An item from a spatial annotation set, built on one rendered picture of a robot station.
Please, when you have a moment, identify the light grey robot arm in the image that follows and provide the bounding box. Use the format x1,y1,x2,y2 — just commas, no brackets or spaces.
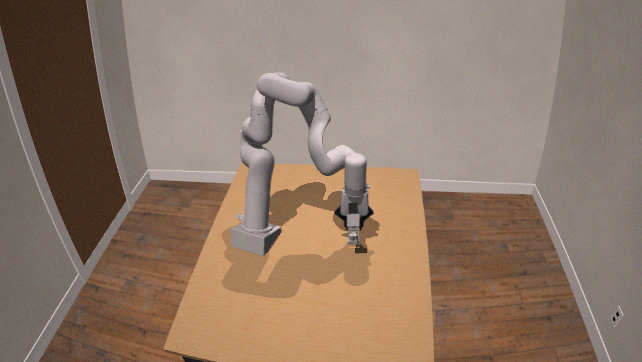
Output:
237,73,370,233

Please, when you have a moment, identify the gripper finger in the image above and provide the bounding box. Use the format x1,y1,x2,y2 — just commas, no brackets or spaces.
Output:
360,206,374,230
335,206,348,231

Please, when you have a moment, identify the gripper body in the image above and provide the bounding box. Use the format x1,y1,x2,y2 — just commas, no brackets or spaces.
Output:
340,188,369,216

